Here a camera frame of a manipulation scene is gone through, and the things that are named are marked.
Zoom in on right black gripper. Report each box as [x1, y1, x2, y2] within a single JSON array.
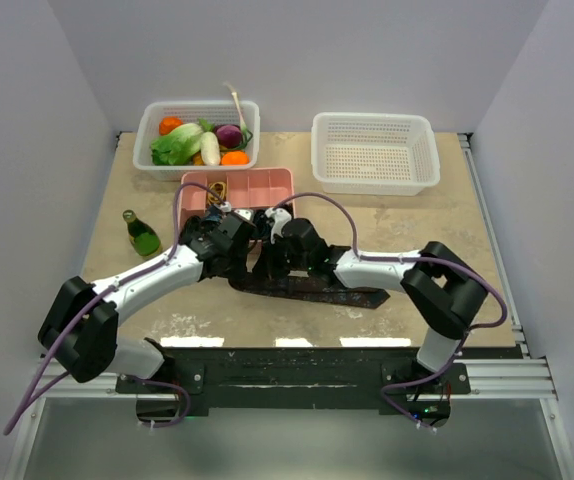
[[254, 232, 312, 281]]

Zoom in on brown patterned tie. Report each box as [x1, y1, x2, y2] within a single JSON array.
[[228, 273, 390, 309]]

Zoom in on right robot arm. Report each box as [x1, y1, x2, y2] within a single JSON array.
[[253, 208, 489, 393]]

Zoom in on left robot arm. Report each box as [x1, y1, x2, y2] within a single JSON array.
[[38, 209, 255, 392]]

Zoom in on rolled dark blue tie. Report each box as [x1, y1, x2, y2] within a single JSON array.
[[179, 206, 224, 241]]

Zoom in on rolled yellow tie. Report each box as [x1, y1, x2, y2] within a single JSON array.
[[206, 181, 228, 206]]

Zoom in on pink divided organizer tray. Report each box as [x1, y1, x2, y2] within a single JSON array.
[[178, 168, 294, 243]]

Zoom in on green glass bottle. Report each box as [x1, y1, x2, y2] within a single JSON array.
[[122, 209, 162, 259]]

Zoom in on orange front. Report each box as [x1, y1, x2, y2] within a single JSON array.
[[221, 151, 249, 166]]

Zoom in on white radish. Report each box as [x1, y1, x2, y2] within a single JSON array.
[[200, 131, 221, 166]]

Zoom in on white empty basket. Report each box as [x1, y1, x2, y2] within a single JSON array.
[[311, 112, 441, 196]]

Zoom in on green lettuce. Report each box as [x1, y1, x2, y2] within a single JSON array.
[[150, 123, 204, 166]]

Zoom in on purple onion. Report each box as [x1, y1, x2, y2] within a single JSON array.
[[215, 125, 244, 149]]

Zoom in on green onion stalk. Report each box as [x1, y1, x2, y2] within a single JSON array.
[[223, 81, 253, 147]]

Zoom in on white vegetable basket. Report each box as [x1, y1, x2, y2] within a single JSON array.
[[133, 100, 260, 181]]

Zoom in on orange tomato back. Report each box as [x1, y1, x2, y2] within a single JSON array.
[[158, 116, 183, 136]]

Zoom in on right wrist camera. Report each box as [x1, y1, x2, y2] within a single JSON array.
[[265, 207, 293, 244]]

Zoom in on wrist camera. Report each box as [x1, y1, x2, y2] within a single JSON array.
[[265, 207, 293, 244], [218, 202, 255, 223]]

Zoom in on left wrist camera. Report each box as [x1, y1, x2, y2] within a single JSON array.
[[218, 202, 255, 223]]

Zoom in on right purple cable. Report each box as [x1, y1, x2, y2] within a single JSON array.
[[274, 192, 509, 432]]

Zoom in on purple cable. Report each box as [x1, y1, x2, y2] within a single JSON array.
[[4, 182, 233, 435], [274, 192, 509, 432]]

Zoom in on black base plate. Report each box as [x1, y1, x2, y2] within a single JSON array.
[[116, 347, 471, 426]]

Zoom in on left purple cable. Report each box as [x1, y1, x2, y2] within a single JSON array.
[[4, 182, 233, 435]]

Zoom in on aluminium frame rail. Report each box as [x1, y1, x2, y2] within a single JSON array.
[[41, 359, 558, 400]]

